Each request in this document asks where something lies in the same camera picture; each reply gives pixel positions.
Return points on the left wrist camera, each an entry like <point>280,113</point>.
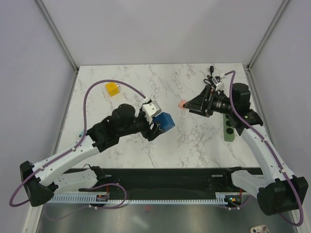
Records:
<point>151,110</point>

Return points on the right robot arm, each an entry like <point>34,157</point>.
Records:
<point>280,190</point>

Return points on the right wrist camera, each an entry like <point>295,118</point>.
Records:
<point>217,83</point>

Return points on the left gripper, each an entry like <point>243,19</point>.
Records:
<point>149,134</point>

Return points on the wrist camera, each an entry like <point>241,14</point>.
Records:
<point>217,83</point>
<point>151,110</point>

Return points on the pink plug adapter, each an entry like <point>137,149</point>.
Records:
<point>182,102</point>

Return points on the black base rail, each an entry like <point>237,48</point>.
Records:
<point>169,182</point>

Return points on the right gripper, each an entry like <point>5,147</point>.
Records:
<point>198,103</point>

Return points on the blue cube socket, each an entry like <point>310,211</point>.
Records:
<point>165,121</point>

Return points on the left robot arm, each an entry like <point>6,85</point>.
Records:
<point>44,179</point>

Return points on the green power strip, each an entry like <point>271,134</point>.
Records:
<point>229,135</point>

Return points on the white cable duct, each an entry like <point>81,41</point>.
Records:
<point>96,198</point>

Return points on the yellow cube socket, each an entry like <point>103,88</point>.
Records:
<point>112,89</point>

